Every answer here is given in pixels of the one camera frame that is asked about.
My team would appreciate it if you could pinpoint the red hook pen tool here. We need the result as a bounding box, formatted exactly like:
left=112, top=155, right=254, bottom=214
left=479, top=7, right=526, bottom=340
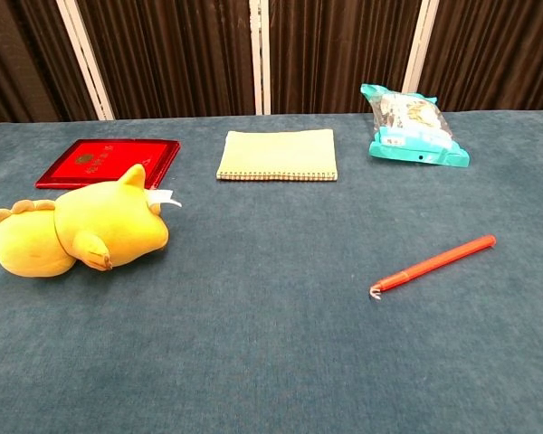
left=368, top=233, right=498, bottom=301

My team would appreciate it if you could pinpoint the yellow spiral notebook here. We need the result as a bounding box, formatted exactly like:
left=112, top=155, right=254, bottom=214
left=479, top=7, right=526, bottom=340
left=215, top=128, right=338, bottom=183

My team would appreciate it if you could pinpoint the dark brown pleated curtain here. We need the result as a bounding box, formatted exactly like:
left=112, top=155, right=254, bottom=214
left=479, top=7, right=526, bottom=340
left=0, top=0, right=543, bottom=128

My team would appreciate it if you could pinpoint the red certificate folder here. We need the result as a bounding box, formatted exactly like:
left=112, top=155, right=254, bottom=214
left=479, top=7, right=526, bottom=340
left=34, top=138, right=182, bottom=190

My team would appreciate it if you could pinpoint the blue table cloth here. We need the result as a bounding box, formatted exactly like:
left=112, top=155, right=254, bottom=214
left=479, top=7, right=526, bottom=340
left=0, top=108, right=543, bottom=434

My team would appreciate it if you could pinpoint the white frame post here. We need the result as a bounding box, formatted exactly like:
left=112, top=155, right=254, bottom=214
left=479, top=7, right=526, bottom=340
left=250, top=0, right=272, bottom=116
left=55, top=0, right=116, bottom=121
left=401, top=0, right=441, bottom=94

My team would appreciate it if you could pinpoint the yellow plush toy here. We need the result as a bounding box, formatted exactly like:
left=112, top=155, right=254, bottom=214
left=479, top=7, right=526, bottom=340
left=0, top=163, right=183, bottom=278

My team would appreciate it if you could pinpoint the teal snack bag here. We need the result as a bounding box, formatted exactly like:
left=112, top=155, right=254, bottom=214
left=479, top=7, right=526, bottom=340
left=359, top=82, right=472, bottom=168

